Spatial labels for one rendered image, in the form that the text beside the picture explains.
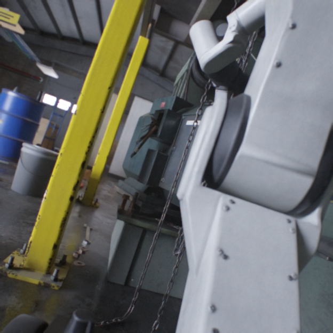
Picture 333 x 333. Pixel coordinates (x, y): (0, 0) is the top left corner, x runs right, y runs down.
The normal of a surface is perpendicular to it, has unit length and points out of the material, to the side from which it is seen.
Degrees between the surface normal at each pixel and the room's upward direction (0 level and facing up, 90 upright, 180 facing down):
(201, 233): 79
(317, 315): 90
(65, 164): 90
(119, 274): 90
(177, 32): 90
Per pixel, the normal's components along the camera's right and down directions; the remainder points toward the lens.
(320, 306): -0.93, -0.32
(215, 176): -0.83, 0.28
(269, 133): 0.02, 0.02
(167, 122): 0.48, 0.15
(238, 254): 0.23, -0.63
